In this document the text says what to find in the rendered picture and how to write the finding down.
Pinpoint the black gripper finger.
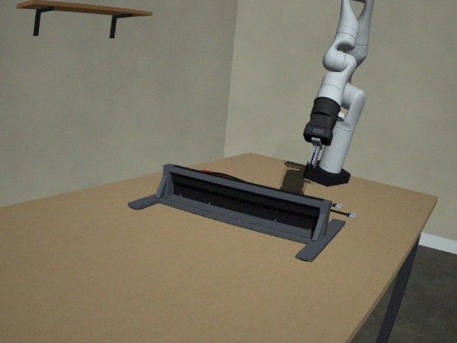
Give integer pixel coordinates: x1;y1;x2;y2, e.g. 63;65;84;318
308;137;317;167
311;138;323;168

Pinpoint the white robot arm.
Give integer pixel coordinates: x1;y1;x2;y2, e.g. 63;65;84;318
319;0;374;173

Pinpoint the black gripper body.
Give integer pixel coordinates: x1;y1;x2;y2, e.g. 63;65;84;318
303;85;345;146

